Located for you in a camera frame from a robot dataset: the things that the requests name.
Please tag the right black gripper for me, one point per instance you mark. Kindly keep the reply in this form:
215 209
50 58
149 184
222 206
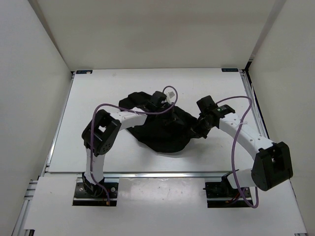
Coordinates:
196 129

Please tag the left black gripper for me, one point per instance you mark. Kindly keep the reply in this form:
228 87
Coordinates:
173 118

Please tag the black skirt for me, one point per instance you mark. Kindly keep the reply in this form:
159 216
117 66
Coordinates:
166 133

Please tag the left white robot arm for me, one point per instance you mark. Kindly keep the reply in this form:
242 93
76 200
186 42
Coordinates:
101 133

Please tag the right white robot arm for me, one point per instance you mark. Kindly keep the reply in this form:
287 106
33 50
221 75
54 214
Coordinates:
271 161

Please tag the right blue corner label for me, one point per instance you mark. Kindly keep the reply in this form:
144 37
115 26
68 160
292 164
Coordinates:
229 70

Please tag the blue corner label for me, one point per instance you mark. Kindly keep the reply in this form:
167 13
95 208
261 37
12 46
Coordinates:
229 70
84 71

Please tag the white front cover panel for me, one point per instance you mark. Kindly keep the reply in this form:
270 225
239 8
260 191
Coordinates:
159 207

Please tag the left blue corner label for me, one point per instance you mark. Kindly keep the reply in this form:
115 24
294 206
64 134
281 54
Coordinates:
84 71

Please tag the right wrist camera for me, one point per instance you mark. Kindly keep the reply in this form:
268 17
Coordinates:
206 105

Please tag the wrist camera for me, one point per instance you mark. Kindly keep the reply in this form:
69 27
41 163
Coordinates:
206 105
158 99

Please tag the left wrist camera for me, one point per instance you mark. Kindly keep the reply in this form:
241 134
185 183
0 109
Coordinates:
158 99

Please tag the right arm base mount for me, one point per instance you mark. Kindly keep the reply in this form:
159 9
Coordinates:
221 196

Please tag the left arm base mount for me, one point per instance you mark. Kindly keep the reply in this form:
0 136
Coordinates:
84 196

